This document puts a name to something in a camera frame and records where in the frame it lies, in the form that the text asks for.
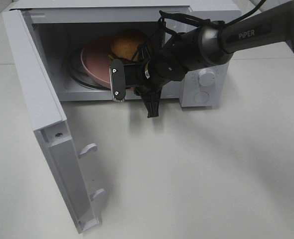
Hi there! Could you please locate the pink round plate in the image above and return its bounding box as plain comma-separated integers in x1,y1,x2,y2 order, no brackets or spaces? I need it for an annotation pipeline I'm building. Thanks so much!
80,35,135,90

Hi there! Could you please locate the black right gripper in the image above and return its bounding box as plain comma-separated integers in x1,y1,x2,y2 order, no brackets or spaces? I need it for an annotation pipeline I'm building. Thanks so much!
129,57,169,118

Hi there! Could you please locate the glass microwave turntable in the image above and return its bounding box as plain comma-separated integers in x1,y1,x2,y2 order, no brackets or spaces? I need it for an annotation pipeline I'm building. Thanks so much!
65,46,109,90

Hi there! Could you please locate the white microwave oven body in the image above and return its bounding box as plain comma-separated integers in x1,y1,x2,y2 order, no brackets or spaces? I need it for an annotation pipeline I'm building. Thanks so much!
8,0,242,108

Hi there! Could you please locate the round white door button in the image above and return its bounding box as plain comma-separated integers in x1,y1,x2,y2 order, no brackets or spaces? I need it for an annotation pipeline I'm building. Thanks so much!
194,92,210,104

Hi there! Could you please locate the toy hamburger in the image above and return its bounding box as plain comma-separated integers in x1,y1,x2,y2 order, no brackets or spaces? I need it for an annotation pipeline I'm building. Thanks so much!
108,29,154,63

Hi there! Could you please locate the black camera cable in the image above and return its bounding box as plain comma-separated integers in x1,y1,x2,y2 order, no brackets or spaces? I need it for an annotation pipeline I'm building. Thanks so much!
132,0,267,63

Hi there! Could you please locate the white timer knob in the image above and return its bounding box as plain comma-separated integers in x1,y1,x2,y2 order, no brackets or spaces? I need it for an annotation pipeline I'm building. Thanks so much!
199,69,216,87

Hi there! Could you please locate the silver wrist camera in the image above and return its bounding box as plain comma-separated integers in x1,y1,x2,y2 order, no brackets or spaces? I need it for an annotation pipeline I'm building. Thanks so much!
110,59,126,102

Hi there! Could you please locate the white microwave door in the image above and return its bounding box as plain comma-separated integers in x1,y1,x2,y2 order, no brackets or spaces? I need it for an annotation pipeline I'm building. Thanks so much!
2,10,105,233

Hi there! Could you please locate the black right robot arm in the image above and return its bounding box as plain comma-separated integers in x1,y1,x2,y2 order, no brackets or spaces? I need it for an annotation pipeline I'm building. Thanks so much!
125,0,294,95

